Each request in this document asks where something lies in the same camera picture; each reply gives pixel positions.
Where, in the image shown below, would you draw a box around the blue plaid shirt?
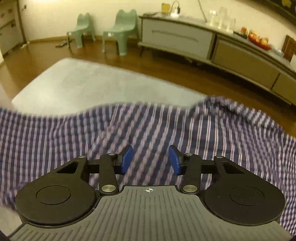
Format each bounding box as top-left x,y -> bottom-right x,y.
1,97 -> 295,235

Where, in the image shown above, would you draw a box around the long grey tv cabinet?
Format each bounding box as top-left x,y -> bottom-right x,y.
138,14 -> 295,104

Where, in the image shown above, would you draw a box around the right green plastic chair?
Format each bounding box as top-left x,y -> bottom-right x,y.
102,9 -> 139,56

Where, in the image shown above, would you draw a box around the green plastic chair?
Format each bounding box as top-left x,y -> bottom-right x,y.
66,13 -> 96,49
102,9 -> 139,56

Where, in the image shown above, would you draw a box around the left green plastic chair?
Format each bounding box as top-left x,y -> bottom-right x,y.
66,13 -> 96,49

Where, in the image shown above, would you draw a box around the red fruit bowl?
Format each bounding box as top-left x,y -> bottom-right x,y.
248,33 -> 272,51

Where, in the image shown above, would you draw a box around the clear glass jars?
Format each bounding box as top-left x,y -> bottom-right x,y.
207,7 -> 236,34

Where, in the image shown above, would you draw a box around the brown wooden box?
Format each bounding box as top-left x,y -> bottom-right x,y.
281,35 -> 296,62

